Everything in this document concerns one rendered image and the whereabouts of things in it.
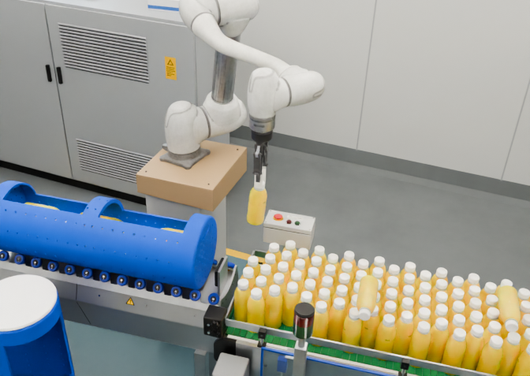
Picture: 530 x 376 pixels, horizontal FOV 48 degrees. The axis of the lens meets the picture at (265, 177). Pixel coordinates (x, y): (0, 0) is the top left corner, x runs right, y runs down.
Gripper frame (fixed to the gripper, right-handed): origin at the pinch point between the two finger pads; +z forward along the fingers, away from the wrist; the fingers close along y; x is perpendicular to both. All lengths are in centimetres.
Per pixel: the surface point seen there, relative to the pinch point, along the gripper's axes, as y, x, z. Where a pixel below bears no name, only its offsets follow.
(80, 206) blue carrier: -4, -78, 31
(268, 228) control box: -14.1, 0.9, 33.2
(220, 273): 14.2, -10.8, 36.5
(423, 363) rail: 31, 66, 43
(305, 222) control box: -19.2, 15.3, 30.5
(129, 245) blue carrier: 22, -43, 24
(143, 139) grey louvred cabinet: -151, -119, 82
